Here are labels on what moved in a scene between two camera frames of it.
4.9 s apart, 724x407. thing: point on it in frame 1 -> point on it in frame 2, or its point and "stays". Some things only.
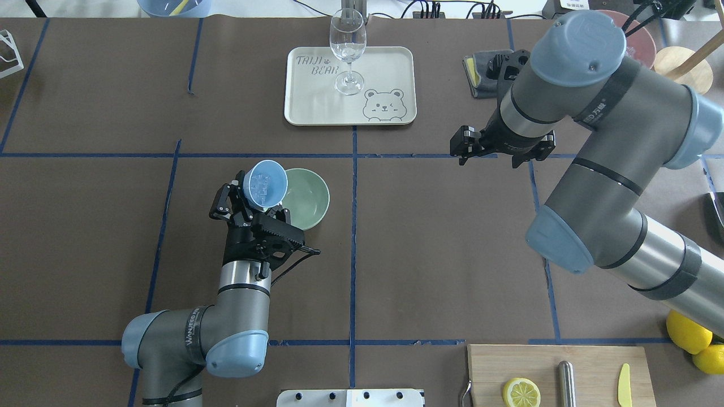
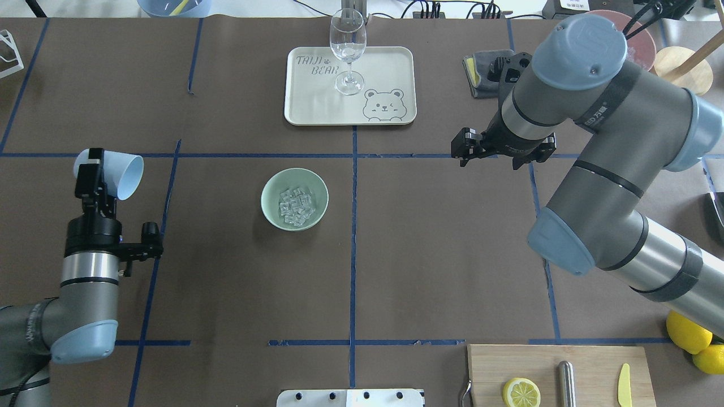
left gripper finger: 219,209 -> 90,177
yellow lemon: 688,334 stays
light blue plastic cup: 266,185 -> 123,173
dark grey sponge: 481,86 stays
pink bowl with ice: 641,44 stays
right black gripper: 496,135 stays
